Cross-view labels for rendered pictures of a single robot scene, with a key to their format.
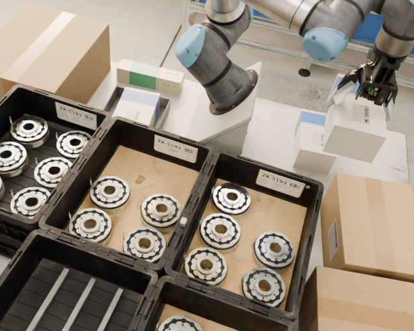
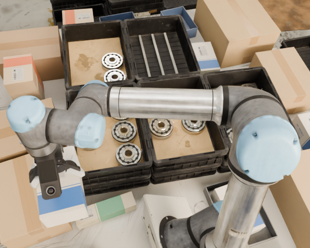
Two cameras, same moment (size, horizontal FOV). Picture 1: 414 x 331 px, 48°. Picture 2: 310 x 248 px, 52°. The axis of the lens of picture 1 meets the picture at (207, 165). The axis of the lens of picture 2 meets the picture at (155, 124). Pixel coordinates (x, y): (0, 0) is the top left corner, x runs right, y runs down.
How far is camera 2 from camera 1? 134 cm
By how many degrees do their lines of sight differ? 71
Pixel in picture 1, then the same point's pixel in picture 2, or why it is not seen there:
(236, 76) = (178, 230)
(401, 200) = (9, 220)
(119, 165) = (205, 145)
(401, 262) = (9, 167)
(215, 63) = (198, 215)
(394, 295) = (13, 143)
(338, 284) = not seen: hidden behind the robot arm
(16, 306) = (185, 66)
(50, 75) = (299, 168)
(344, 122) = (66, 151)
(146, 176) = (185, 147)
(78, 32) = not seen: outside the picture
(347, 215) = not seen: hidden behind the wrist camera
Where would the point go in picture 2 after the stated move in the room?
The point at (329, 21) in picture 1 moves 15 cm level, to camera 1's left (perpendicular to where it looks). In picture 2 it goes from (95, 86) to (152, 71)
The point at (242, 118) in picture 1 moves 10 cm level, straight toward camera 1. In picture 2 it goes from (151, 197) to (143, 171)
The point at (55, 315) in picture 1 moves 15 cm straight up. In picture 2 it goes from (169, 69) to (172, 46)
